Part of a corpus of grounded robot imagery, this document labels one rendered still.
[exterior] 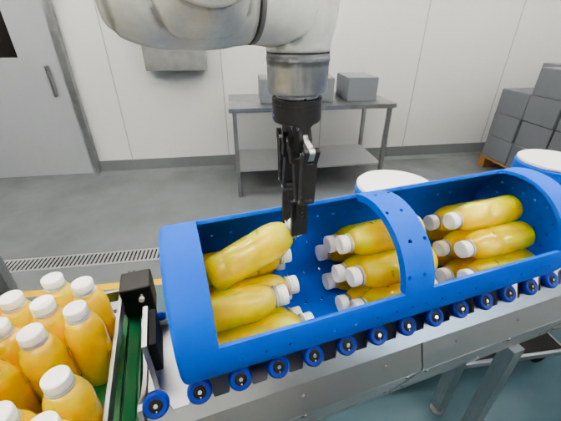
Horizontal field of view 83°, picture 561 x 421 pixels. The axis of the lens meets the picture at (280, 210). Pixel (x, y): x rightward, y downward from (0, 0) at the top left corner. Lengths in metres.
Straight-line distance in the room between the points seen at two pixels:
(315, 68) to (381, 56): 3.79
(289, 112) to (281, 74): 0.05
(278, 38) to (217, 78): 3.46
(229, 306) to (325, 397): 0.33
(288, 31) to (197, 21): 0.12
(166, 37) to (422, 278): 0.55
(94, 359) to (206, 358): 0.28
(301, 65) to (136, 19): 0.20
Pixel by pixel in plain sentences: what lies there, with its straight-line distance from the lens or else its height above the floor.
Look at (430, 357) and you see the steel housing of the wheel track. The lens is 0.90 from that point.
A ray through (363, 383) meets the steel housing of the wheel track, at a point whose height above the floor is 0.85.
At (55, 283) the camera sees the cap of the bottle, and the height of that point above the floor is 1.09.
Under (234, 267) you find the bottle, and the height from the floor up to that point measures 1.17.
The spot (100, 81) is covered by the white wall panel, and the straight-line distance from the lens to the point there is 4.13.
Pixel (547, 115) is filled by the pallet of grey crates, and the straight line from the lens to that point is 4.20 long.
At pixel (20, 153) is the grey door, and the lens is 4.67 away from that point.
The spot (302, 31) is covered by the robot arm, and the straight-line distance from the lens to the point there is 0.45.
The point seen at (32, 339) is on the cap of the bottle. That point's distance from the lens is 0.70.
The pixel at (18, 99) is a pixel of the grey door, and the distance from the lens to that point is 4.46.
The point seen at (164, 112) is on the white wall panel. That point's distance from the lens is 4.03.
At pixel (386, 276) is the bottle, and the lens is 0.67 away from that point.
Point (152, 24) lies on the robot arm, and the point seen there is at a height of 1.54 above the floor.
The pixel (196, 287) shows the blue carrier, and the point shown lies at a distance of 0.50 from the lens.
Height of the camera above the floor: 1.53
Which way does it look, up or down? 30 degrees down
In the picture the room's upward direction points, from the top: straight up
